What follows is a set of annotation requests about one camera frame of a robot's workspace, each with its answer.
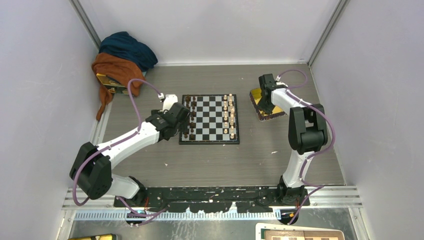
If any gold tin box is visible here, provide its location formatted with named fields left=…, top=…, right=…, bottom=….
left=249, top=88, right=286, bottom=122

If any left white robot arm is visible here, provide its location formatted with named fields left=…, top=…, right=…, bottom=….
left=69, top=102, right=190, bottom=207

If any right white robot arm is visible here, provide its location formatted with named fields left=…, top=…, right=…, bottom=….
left=255, top=73, right=328, bottom=206

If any dark wooden chess pieces row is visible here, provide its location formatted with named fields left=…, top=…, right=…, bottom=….
left=184, top=95, right=197, bottom=141

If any wooden board corner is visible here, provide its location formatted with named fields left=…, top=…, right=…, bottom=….
left=255, top=223, right=345, bottom=240

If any black and white chessboard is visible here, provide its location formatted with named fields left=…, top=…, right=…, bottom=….
left=179, top=93, right=241, bottom=145

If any yellow patterned box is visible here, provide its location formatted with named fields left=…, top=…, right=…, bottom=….
left=95, top=73, right=131, bottom=98

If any orange cloth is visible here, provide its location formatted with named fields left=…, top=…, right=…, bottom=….
left=91, top=52, right=145, bottom=121

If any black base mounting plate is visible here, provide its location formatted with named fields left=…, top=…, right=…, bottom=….
left=113, top=184, right=308, bottom=214

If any dark blue cloth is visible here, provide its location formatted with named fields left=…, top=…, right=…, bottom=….
left=98, top=31, right=159, bottom=72

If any gold tin lid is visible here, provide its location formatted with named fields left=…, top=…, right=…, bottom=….
left=68, top=233, right=118, bottom=240

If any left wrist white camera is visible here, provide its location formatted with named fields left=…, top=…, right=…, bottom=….
left=162, top=94, right=179, bottom=112

